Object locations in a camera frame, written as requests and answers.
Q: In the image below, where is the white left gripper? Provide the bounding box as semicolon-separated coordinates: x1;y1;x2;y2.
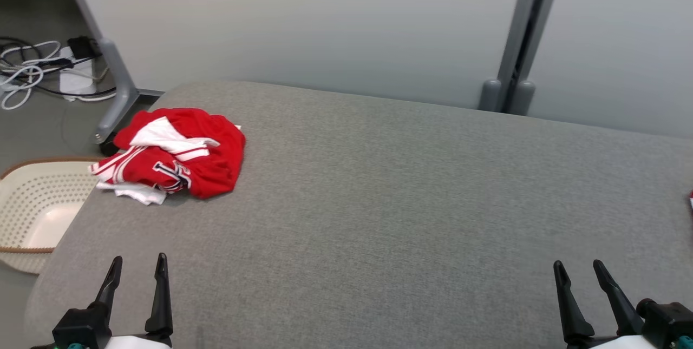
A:
95;253;174;349

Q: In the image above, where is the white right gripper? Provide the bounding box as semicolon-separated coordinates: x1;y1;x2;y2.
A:
553;260;658;349

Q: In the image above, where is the red white sports jersey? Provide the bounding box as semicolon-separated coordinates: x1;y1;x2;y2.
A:
89;108;246;206

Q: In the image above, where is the cream perforated laundry basket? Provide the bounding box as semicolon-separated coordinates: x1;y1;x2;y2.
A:
0;157;102;275

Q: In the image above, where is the grey slanted partition leg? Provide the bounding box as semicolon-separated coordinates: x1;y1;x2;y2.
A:
57;0;164;156

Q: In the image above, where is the black power adapter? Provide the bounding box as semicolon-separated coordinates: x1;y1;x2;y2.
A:
68;36;102;61

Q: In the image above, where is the white cables and power strip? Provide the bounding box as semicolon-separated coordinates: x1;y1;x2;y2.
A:
0;37;117;98

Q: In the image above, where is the grey cylindrical post foot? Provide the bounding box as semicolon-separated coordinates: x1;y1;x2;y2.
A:
512;81;536;116
479;80;504;112

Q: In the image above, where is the white coiled cable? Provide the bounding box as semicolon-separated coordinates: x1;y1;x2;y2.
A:
0;41;61;110

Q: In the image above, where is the grey metal partition post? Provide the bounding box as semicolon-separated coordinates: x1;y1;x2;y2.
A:
495;0;566;114

